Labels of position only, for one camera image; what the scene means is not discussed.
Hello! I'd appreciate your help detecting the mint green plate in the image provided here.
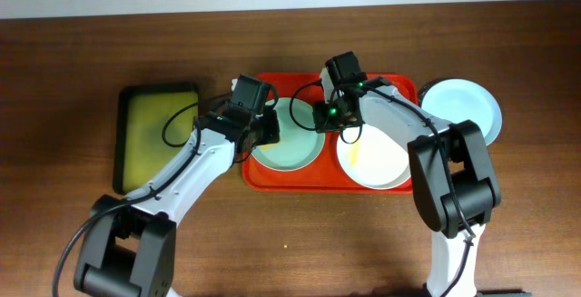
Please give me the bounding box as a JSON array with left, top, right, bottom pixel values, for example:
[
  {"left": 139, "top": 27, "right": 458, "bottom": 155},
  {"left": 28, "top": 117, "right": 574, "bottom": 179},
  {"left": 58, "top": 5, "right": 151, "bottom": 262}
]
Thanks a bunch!
[{"left": 252, "top": 97, "right": 325, "bottom": 172}]

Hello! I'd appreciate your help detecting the white plate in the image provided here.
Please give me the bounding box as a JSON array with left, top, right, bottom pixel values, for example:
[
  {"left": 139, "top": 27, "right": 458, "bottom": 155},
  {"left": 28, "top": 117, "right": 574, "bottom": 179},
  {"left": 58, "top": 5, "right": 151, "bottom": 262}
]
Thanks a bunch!
[{"left": 336, "top": 124, "right": 411, "bottom": 190}]

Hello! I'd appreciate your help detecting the light blue plate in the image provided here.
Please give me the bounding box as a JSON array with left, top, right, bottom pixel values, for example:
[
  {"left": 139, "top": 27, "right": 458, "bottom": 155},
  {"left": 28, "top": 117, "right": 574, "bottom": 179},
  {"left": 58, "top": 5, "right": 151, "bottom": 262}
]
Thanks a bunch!
[{"left": 418, "top": 78, "right": 503, "bottom": 145}]

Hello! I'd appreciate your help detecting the green yellow sponge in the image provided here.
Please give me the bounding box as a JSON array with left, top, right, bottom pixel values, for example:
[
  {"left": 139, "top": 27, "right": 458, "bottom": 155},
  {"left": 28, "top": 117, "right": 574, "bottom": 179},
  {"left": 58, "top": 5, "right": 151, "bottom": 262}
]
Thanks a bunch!
[{"left": 258, "top": 141, "right": 281, "bottom": 151}]

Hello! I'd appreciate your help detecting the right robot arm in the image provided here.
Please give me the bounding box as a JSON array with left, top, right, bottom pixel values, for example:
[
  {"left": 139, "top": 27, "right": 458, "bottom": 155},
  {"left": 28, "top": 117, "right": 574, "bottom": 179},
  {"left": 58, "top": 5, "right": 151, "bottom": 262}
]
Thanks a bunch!
[{"left": 313, "top": 52, "right": 501, "bottom": 296}]

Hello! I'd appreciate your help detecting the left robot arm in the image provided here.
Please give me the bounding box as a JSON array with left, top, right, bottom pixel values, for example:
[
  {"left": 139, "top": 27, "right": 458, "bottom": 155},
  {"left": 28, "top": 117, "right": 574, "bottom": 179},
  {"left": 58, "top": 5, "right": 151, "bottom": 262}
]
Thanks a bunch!
[{"left": 73, "top": 75, "right": 280, "bottom": 297}]

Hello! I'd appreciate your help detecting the black tray with yellow liquid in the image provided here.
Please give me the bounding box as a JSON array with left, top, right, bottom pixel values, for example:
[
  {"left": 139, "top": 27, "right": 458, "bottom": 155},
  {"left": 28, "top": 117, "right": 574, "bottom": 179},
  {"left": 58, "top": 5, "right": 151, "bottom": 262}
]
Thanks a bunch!
[{"left": 113, "top": 82, "right": 199, "bottom": 194}]

